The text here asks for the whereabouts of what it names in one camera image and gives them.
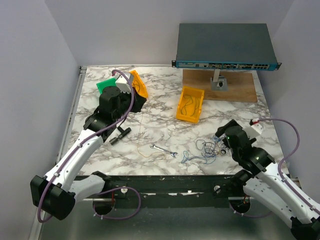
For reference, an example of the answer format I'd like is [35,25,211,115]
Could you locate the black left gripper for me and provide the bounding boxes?
[112,86,147,121]

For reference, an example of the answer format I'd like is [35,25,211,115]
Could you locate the yellow bin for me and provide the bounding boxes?
[176,86,205,124]
[129,70,149,99]

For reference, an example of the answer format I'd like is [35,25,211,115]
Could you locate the blue cable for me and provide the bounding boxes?
[180,134,222,165]

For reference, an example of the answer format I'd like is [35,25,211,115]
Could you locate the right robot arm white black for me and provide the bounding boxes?
[215,119,320,240]

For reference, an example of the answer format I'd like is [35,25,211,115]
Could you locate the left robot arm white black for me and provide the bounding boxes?
[30,86,147,223]

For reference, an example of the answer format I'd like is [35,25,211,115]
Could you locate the silver ratchet wrench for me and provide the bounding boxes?
[219,149,227,156]

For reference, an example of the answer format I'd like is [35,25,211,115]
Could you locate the green plastic bin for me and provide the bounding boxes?
[96,77,116,94]

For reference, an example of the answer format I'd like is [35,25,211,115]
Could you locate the wooden base board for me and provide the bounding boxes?
[182,69,258,103]

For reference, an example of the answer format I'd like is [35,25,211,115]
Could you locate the silver open-end wrench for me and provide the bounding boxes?
[150,143,179,158]

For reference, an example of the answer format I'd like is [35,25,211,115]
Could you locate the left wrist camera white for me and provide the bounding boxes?
[114,72,134,94]

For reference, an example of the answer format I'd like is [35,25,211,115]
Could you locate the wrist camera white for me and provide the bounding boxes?
[243,118,264,140]
[114,72,134,94]

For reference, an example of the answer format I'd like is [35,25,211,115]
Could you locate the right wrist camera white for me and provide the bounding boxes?
[243,118,264,140]

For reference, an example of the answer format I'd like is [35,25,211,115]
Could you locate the black T-handle tool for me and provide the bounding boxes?
[109,126,132,146]

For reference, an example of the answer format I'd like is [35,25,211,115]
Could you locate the metal switch stand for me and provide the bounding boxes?
[210,69,228,92]

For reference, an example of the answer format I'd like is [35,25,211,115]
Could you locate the aluminium table frame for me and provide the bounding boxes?
[27,65,306,240]

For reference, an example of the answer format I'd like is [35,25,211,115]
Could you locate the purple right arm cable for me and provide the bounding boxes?
[229,118,320,218]

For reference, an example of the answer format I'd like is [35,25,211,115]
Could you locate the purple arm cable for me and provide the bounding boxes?
[36,69,142,223]
[229,118,320,218]

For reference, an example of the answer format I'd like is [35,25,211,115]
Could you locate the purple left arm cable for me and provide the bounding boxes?
[36,69,142,223]

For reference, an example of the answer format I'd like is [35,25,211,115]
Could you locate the blue network switch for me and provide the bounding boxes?
[171,23,282,71]

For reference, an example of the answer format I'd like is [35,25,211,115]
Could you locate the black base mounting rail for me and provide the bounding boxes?
[74,171,261,210]

